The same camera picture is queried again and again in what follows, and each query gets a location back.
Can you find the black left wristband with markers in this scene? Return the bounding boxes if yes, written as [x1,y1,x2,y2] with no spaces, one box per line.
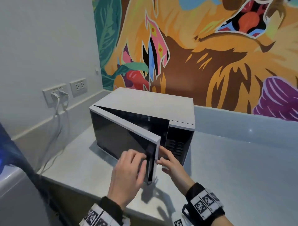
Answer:
[79,197,131,226]

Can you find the white empty wall socket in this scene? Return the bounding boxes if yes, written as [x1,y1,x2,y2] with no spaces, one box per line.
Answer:
[69,78,88,98]

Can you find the person's left hand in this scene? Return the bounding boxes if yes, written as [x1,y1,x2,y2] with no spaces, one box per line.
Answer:
[108,149,147,211]

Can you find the black wristband with markers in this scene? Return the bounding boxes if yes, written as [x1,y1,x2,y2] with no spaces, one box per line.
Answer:
[182,183,225,226]
[79,197,131,226]

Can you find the person's right hand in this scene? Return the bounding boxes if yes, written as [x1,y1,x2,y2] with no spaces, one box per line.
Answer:
[157,146,195,196]

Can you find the dark blue cloth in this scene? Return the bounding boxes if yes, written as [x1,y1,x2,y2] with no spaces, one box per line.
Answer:
[0,122,68,226]

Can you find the white appliance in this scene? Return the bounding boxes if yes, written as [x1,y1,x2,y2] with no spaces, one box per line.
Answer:
[0,165,48,226]

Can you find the white power cable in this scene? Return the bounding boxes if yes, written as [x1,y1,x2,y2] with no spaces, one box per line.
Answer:
[35,99,61,173]
[37,97,69,175]

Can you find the person's right forearm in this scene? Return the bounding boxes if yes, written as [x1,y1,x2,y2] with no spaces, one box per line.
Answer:
[208,215,234,226]

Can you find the white microwave door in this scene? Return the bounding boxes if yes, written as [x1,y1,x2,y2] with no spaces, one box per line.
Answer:
[89,105,161,185]

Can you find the black right wristband with markers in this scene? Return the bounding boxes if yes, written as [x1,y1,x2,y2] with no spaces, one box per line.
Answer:
[182,183,225,226]

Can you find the white microwave oven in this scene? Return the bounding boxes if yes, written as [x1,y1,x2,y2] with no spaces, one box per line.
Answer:
[93,87,195,167]

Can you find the white wall socket with plugs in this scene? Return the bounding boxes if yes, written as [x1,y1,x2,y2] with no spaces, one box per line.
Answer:
[42,84,70,108]

